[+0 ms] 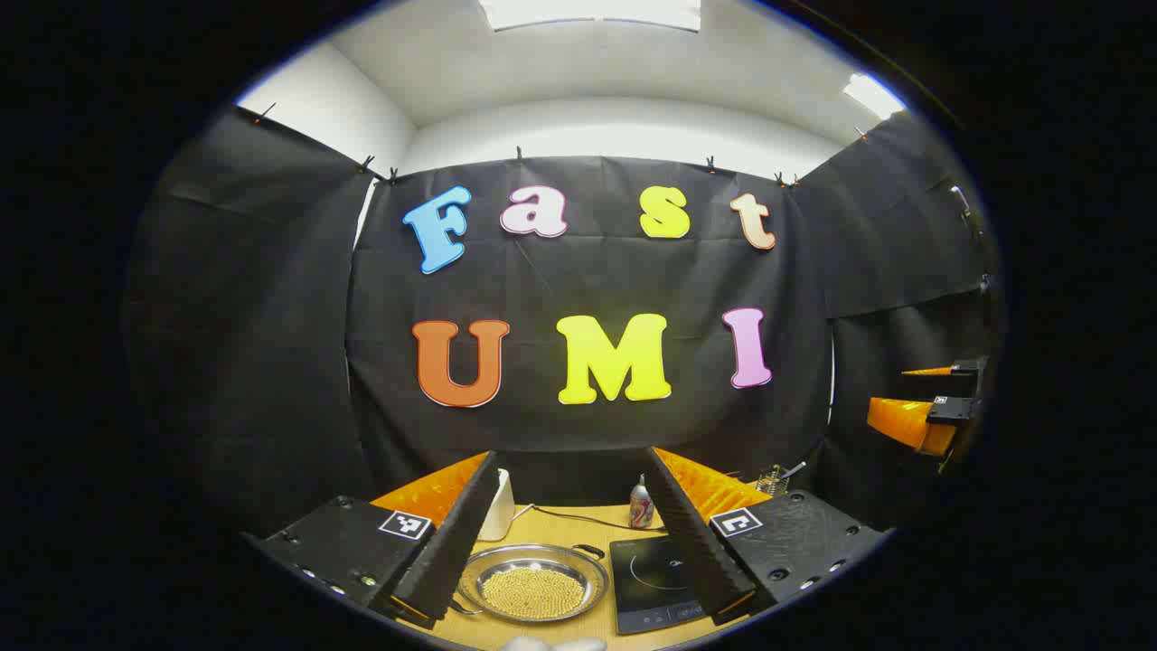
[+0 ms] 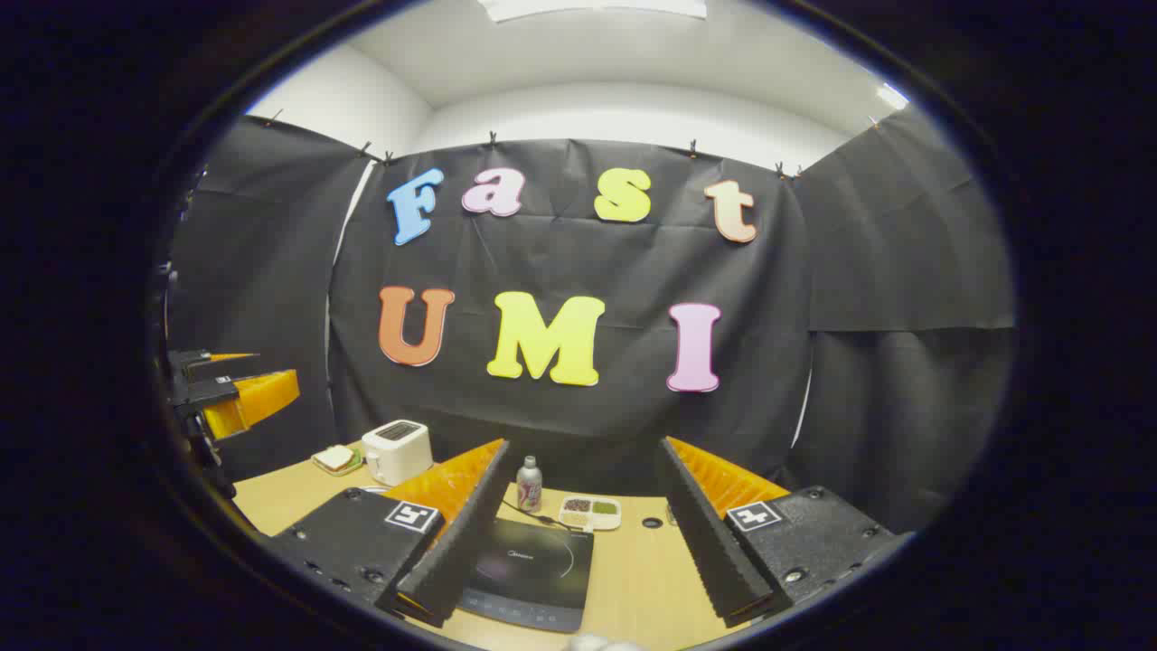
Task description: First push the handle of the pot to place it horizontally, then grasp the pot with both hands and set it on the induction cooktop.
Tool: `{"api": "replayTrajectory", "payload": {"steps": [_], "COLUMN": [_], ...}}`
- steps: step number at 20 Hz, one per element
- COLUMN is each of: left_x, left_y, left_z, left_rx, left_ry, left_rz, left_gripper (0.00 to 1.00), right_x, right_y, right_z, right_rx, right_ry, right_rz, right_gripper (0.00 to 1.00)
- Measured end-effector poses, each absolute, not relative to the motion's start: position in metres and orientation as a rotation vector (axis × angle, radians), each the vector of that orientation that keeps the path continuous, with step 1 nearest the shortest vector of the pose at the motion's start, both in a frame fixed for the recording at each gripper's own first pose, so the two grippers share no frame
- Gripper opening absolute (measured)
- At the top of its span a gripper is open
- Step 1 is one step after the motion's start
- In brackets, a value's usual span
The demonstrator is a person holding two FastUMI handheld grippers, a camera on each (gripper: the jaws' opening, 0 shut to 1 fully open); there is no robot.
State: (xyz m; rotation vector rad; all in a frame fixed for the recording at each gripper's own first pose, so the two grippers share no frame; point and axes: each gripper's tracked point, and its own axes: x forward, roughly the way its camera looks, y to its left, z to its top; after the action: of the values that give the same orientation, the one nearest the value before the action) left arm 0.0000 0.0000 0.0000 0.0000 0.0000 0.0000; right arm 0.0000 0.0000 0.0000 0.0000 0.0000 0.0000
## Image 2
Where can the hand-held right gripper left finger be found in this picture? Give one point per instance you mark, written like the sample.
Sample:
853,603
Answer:
470,533

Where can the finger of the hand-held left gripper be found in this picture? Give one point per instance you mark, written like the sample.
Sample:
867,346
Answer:
192,365
258,398

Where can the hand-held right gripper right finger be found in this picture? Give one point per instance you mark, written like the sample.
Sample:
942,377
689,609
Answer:
705,542

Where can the black induction cooktop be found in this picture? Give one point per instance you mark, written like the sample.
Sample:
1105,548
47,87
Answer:
533,570

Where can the silver drink bottle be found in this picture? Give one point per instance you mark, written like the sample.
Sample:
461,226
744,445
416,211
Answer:
529,488

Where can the pale green plate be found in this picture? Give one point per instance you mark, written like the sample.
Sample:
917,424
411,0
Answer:
321,467

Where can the sandwich with lettuce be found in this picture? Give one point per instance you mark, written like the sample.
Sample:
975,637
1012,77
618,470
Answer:
336,457

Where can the white toaster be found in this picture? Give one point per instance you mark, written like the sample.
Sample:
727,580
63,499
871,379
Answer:
398,452

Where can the white divided bean tray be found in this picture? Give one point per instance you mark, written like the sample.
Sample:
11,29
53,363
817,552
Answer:
589,513

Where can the white ceiling light panel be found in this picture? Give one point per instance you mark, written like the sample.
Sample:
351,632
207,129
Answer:
587,7
891,96

